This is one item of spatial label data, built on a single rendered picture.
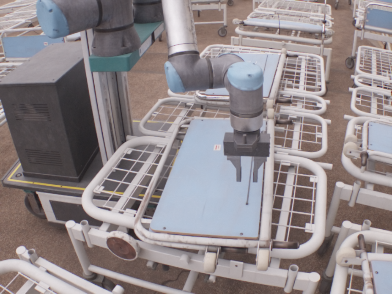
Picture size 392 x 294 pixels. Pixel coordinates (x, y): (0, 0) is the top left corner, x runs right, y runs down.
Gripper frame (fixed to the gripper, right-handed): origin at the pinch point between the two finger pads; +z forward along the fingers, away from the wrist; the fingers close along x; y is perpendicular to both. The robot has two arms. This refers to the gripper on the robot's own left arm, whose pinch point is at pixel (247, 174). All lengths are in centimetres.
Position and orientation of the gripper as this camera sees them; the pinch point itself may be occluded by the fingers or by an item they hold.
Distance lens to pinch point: 110.0
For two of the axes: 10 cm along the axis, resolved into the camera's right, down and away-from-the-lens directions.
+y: 1.9, -5.4, 8.2
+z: 0.9, 8.4, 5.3
